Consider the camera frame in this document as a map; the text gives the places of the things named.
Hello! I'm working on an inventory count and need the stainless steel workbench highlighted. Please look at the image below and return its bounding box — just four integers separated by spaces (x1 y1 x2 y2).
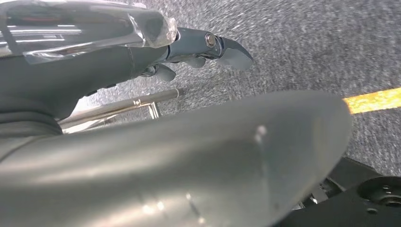
58 88 181 134

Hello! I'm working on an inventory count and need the clear plastic hand cover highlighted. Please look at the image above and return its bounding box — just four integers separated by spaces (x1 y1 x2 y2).
0 0 179 65

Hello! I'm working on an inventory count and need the yellow floor tape square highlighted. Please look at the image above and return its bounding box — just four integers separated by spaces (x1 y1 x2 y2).
343 87 401 115

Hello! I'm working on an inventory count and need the black left robot leg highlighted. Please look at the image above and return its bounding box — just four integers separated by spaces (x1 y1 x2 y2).
275 157 401 227

